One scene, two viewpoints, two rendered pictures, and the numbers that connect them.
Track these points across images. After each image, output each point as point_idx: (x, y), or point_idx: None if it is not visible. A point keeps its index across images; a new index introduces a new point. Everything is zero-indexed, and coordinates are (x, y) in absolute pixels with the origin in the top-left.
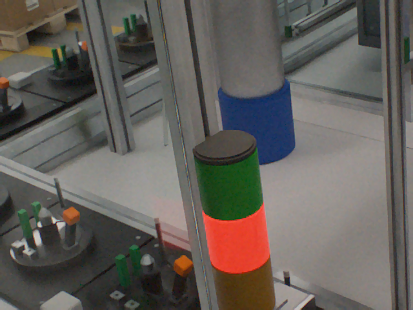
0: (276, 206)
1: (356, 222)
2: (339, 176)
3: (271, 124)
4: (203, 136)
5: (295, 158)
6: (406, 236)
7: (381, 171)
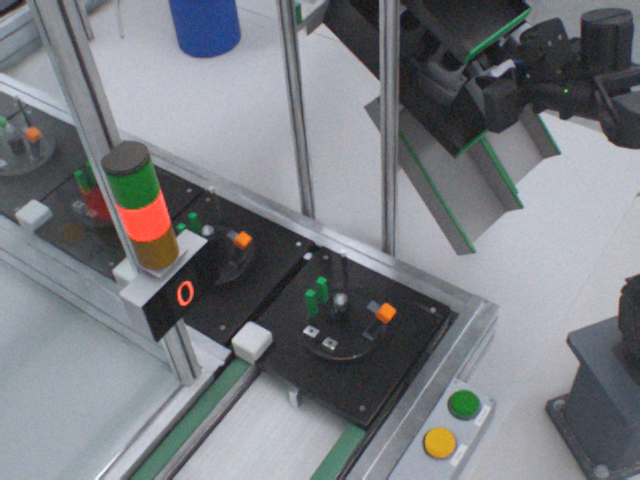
0: (221, 102)
1: (287, 117)
2: (276, 70)
3: (216, 22)
4: (108, 149)
5: (240, 51)
6: (308, 154)
7: (312, 65)
